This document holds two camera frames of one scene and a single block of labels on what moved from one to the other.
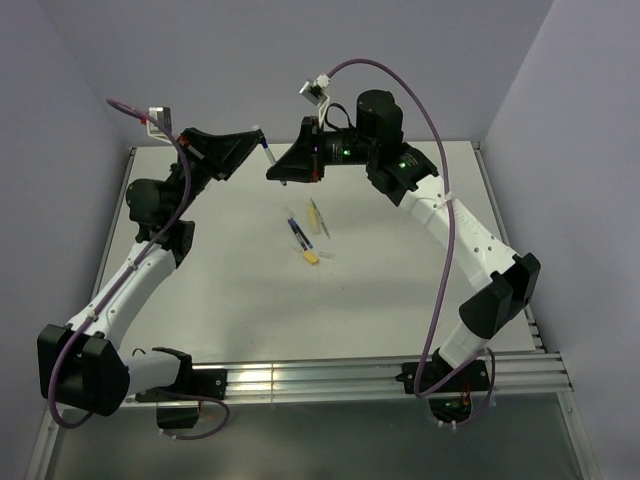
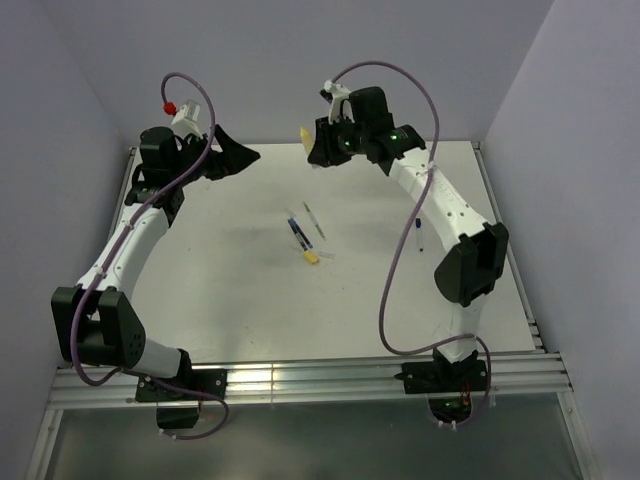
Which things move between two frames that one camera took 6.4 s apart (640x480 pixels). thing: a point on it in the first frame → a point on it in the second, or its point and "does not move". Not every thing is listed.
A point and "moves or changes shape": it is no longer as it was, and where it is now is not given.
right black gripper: x=300 y=163 → x=322 y=153
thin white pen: x=266 y=148 → x=419 y=234
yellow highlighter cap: x=311 y=257 does not move
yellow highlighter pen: x=314 y=221 moves or changes shape
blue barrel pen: x=300 y=235 does not move
